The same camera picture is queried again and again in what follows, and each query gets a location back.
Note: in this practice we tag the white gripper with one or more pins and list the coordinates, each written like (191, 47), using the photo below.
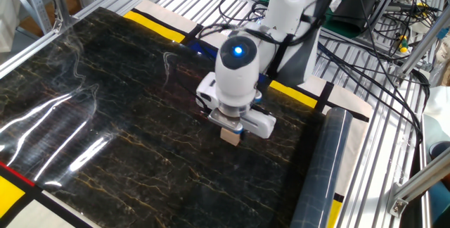
(262, 122)

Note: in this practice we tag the small wooden cube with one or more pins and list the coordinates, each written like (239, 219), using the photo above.
(230, 136)

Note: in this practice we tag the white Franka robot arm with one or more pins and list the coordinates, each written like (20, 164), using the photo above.
(281, 27)

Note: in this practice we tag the black marble pattern sheet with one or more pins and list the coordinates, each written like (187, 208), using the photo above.
(175, 150)

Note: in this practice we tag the crumpled white paper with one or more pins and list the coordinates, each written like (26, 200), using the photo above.
(335, 4)

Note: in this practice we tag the black pouch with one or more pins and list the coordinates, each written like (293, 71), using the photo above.
(355, 10)

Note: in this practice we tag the yellow green screwdriver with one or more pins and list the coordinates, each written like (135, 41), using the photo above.
(403, 45)

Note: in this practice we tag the teal bin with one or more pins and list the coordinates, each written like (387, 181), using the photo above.
(439, 200)

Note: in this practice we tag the perforated grey steel upright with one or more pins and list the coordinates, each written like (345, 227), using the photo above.
(35, 3)

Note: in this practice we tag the silver wrist camera blue end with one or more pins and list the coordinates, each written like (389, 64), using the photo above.
(226, 122)

